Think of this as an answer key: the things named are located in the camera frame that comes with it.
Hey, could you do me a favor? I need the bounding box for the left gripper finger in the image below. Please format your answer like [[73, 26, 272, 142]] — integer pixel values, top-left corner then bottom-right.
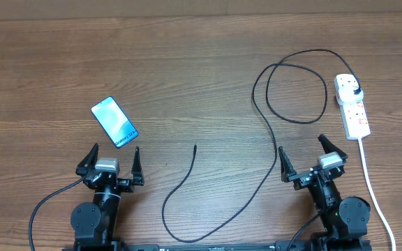
[[131, 146, 144, 186], [75, 143, 98, 176]]

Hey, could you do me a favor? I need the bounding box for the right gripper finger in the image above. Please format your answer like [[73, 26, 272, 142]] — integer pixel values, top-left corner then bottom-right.
[[318, 134, 348, 162], [278, 146, 297, 183]]

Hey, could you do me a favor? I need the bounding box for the smartphone with blue screen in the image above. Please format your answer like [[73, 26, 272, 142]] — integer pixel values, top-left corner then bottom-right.
[[91, 96, 139, 148]]

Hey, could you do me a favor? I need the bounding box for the black charging cable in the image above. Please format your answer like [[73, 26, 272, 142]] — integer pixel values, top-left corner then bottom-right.
[[161, 48, 363, 243]]

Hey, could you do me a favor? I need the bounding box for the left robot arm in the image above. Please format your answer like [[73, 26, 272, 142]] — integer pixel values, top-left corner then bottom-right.
[[70, 144, 144, 250]]

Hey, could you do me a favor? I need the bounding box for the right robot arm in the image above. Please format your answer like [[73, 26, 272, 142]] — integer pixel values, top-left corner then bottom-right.
[[274, 134, 372, 251]]

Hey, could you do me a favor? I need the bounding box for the white charger plug adapter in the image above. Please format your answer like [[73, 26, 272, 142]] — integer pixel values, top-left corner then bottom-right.
[[336, 86, 364, 105]]

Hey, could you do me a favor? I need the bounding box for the white power strip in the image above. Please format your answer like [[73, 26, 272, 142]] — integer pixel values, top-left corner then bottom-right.
[[334, 74, 371, 140]]

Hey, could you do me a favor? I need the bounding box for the white power strip cord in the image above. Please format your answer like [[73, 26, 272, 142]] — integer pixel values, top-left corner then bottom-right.
[[357, 137, 397, 251]]

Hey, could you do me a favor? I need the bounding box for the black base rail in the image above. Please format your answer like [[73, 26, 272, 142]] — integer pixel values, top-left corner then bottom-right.
[[62, 241, 373, 251]]

